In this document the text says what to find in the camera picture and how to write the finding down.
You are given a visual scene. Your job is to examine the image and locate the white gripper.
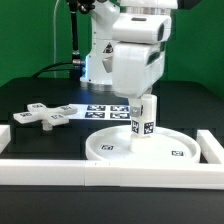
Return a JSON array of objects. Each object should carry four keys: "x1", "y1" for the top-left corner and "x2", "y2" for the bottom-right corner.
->
[{"x1": 112, "y1": 43, "x2": 165, "y2": 117}]

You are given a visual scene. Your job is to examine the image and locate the white round table top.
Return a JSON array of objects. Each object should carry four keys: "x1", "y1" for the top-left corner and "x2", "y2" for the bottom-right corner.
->
[{"x1": 85, "y1": 125, "x2": 201, "y2": 163}]

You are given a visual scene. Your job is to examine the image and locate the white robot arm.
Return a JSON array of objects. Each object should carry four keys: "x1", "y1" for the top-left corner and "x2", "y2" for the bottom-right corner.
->
[{"x1": 78, "y1": 0, "x2": 201, "y2": 117}]

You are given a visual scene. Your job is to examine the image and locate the white marker sheet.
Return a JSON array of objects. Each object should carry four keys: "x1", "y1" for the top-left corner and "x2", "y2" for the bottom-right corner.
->
[{"x1": 69, "y1": 104, "x2": 131, "y2": 121}]

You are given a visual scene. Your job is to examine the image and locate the white right fence bar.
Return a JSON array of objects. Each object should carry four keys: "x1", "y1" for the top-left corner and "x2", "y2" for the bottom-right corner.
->
[{"x1": 196, "y1": 130, "x2": 224, "y2": 165}]

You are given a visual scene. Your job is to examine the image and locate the white fence bar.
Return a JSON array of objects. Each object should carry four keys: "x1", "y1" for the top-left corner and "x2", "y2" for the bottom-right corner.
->
[
  {"x1": 196, "y1": 130, "x2": 224, "y2": 165},
  {"x1": 0, "y1": 125, "x2": 11, "y2": 154},
  {"x1": 0, "y1": 159, "x2": 224, "y2": 190}
]

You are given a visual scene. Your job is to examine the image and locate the white cross-shaped table base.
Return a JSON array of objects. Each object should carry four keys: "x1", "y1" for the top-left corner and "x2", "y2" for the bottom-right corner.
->
[{"x1": 13, "y1": 103, "x2": 78, "y2": 131}]

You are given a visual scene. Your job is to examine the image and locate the white left fence bar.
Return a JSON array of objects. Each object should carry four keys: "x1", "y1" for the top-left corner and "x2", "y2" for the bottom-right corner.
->
[{"x1": 0, "y1": 125, "x2": 11, "y2": 154}]

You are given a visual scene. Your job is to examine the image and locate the white front fence bar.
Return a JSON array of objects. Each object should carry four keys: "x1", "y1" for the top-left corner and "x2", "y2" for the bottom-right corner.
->
[{"x1": 0, "y1": 159, "x2": 224, "y2": 190}]

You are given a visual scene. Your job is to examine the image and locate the black cable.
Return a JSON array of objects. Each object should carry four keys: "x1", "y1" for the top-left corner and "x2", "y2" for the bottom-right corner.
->
[{"x1": 31, "y1": 60, "x2": 86, "y2": 79}]

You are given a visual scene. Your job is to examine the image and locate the black camera stand pole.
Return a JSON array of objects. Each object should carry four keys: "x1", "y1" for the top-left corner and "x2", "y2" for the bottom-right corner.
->
[{"x1": 66, "y1": 0, "x2": 96, "y2": 81}]

